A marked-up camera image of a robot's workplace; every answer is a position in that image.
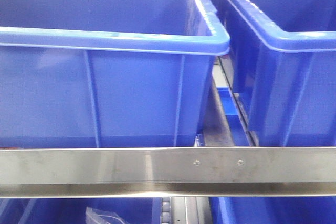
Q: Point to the clear plastic bag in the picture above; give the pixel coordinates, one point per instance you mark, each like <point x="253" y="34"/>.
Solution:
<point x="96" y="216"/>

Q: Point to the blue plastic bin left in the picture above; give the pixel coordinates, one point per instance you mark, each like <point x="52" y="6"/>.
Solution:
<point x="106" y="73"/>

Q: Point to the blue bin bottom left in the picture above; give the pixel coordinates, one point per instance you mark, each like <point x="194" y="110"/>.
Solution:
<point x="131" y="210"/>

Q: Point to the blue plastic bin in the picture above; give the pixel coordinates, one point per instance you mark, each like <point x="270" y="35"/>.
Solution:
<point x="281" y="67"/>
<point x="106" y="73"/>

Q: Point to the stainless steel shelf rack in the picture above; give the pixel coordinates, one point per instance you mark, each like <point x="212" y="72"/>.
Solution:
<point x="114" y="172"/>

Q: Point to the blue plastic bin right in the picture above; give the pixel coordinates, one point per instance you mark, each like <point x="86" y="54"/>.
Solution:
<point x="281" y="67"/>

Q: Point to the blue bin bottom right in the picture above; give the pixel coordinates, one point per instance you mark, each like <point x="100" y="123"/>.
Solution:
<point x="273" y="209"/>

